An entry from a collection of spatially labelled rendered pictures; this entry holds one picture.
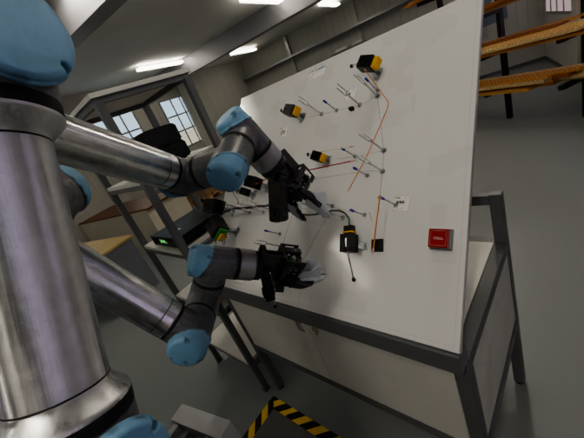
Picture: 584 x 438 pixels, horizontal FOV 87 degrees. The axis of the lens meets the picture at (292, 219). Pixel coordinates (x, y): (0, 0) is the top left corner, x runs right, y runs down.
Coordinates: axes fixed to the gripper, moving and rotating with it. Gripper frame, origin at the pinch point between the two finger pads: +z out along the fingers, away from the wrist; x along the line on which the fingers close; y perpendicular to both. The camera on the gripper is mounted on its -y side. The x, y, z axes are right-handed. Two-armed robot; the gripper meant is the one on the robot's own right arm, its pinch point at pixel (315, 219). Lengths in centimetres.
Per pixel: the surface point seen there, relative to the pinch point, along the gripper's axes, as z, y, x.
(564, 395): 140, 1, -39
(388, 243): 23.4, 6.5, -9.7
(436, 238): 20.2, 5.2, -24.9
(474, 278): 56, 13, -25
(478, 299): 52, 4, -27
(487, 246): 64, 30, -26
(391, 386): 64, -26, 2
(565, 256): 179, 96, -41
